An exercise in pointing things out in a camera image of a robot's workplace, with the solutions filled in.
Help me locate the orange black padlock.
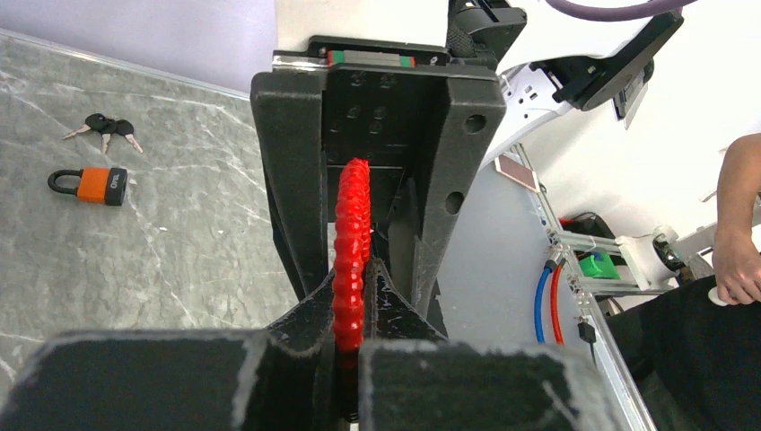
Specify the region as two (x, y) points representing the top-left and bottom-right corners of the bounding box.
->
(48, 167), (128, 207)

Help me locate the person's bare forearm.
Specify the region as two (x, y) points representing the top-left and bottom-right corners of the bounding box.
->
(717, 133), (760, 237)

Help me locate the blue cable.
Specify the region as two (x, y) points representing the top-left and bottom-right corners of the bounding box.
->
(533, 261), (557, 347)

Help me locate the green object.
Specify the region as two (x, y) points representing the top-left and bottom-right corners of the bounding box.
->
(579, 252), (620, 280)

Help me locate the red wire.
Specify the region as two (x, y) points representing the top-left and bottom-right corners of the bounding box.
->
(330, 157), (373, 358)

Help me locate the gold smartphone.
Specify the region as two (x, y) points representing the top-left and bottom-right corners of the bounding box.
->
(494, 154), (541, 193)

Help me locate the person's bare hand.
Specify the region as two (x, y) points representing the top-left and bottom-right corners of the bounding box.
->
(713, 229), (760, 305)

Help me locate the aluminium frame rail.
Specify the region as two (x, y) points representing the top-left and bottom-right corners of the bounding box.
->
(511, 142), (679, 431)

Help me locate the black headed key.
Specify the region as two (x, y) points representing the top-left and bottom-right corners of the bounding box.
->
(63, 113), (144, 154)

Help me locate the red cable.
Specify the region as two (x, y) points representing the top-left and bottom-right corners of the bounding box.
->
(549, 264), (567, 347)

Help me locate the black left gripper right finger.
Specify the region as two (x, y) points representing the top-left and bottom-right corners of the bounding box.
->
(358, 259), (618, 430)

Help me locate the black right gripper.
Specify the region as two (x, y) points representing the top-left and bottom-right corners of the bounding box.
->
(250, 36), (505, 316)

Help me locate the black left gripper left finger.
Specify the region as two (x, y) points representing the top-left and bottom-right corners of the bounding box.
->
(1, 281), (337, 430)

